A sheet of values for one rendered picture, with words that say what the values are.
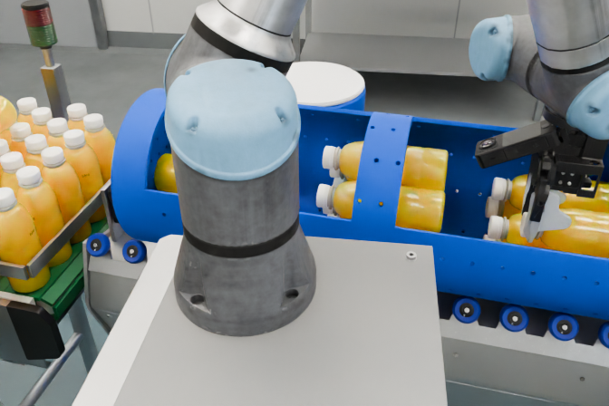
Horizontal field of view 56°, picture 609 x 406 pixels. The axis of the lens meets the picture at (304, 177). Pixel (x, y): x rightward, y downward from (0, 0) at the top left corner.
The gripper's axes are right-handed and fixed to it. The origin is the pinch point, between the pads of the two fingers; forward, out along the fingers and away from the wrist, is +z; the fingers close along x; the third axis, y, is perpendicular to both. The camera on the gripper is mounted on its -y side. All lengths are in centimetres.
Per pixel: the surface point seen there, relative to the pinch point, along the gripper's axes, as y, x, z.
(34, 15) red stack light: -110, 39, -12
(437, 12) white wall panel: -23, 346, 71
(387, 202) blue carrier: -20.9, -6.7, -5.3
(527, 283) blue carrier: 0.6, -8.8, 3.9
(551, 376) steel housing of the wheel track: 8.5, -7.5, 24.1
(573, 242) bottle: 6.4, -3.4, -0.5
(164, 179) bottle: -59, -3, -1
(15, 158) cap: -91, 0, 1
